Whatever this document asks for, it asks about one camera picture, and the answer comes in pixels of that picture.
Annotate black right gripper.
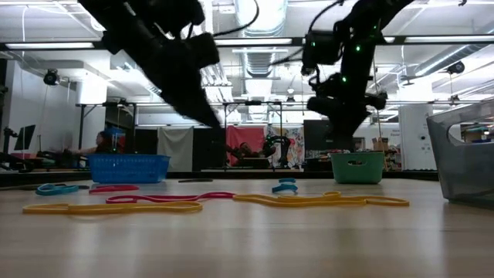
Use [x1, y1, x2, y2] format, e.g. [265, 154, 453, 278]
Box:
[306, 73, 389, 152]

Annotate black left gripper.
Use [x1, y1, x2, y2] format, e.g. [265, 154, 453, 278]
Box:
[100, 22, 225, 131]

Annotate yellow rubber band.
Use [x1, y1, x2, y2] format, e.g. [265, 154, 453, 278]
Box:
[232, 190, 343, 208]
[276, 195, 411, 209]
[22, 201, 204, 216]

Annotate red rubber band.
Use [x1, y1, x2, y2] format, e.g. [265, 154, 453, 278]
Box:
[89, 184, 140, 195]
[105, 191, 237, 205]

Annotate cardboard box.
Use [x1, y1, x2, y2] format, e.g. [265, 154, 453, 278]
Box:
[372, 137, 391, 152]

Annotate teal plastic basket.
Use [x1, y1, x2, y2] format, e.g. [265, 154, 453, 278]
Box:
[330, 151, 386, 185]

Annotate grey cloth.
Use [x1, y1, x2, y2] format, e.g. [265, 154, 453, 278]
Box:
[157, 126, 195, 173]

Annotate colourful patterned cloth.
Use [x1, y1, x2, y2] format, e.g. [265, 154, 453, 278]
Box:
[265, 124, 306, 170]

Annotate red cloth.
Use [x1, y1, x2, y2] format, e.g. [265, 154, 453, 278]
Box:
[225, 125, 267, 168]

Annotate person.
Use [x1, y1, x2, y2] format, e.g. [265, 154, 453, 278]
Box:
[63, 130, 117, 156]
[230, 141, 267, 160]

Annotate black overhead beam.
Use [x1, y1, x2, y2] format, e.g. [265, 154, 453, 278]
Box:
[0, 34, 494, 50]

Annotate white ceiling light bar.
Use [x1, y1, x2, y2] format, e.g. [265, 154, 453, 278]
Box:
[214, 37, 293, 46]
[5, 41, 96, 50]
[403, 35, 494, 44]

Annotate blue perforated plastic basket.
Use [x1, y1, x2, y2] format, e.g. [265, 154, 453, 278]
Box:
[86, 154, 171, 185]

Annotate grey translucent plastic basket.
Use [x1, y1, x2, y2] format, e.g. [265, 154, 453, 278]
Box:
[425, 99, 494, 212]

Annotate black computer monitor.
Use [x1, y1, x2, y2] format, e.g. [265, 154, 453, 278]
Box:
[13, 124, 37, 152]

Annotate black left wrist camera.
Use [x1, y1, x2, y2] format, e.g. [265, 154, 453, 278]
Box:
[184, 32, 221, 70]

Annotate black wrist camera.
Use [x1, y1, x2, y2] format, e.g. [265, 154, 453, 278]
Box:
[184, 32, 221, 70]
[300, 32, 341, 77]

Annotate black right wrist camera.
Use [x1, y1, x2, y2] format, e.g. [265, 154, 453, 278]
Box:
[300, 32, 341, 77]

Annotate silver ventilation duct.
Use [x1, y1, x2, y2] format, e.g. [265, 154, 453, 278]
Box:
[234, 0, 289, 78]

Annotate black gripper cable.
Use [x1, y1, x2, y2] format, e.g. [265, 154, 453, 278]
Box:
[269, 0, 345, 66]
[211, 0, 260, 39]

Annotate black hanging cable reel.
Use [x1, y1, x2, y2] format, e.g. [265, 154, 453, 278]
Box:
[446, 60, 466, 76]
[42, 68, 62, 86]

